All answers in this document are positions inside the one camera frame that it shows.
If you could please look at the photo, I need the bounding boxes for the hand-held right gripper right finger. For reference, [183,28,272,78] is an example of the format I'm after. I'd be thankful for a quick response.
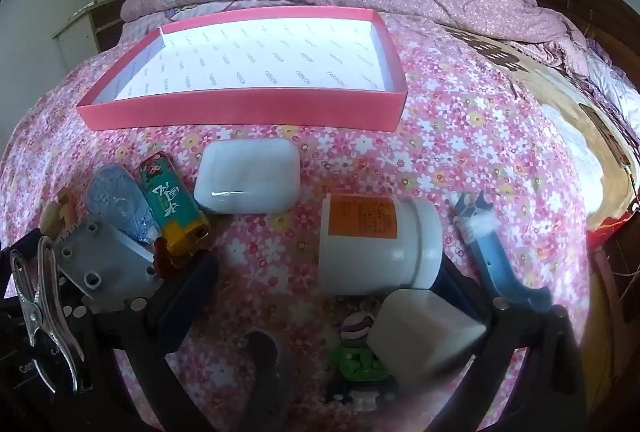
[431,256,588,432]

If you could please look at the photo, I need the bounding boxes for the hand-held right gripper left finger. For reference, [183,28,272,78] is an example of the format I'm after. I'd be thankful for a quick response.
[61,249,221,432]

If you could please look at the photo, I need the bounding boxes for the blue and white plastic toy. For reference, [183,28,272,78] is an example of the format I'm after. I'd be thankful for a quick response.
[450,191,553,313]

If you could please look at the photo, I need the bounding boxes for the white charger block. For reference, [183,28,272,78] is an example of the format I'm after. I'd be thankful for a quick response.
[367,288,488,393]

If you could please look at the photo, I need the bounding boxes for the white plastic cup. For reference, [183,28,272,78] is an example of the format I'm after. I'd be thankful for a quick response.
[317,193,445,298]

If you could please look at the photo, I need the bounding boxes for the grey plate with holes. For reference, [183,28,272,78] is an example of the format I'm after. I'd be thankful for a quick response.
[50,215,163,313]

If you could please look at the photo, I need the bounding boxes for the blue-grey correction tape dispenser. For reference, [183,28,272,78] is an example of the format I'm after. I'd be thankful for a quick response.
[84,165,162,245]

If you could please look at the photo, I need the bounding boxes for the white rounded plastic case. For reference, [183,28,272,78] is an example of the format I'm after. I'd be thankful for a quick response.
[194,138,302,214]

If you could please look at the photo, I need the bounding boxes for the wooden stick with round end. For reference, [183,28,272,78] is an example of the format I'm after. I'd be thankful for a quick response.
[40,191,76,238]

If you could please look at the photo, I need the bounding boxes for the pink cardboard box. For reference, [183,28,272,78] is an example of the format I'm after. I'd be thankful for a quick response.
[76,7,408,133]

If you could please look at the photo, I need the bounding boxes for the small red plastic item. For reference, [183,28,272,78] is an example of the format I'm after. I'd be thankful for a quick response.
[150,237,187,278]

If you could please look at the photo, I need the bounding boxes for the green lighter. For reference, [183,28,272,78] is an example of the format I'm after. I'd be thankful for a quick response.
[137,151,212,255]

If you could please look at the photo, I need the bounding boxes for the green cartoon figure toy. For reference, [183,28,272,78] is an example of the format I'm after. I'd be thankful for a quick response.
[325,309,401,413]

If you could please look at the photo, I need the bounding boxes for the pink floral bedsheet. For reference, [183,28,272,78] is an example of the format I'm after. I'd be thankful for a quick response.
[0,10,608,432]

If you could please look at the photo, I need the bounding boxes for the metal alligator clip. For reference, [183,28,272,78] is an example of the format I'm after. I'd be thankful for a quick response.
[9,236,83,393]

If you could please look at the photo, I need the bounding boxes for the brown and yellow blanket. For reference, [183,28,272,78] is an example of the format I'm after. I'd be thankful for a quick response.
[440,22,640,233]

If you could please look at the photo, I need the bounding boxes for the pale lilac pillow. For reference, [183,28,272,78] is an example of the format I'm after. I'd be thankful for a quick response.
[585,37,640,138]

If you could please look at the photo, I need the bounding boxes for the pale wooden nightstand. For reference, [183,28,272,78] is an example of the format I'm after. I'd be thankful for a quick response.
[52,0,136,73]

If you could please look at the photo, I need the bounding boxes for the dark wooden headboard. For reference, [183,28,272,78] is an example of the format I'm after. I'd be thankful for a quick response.
[482,0,640,80]

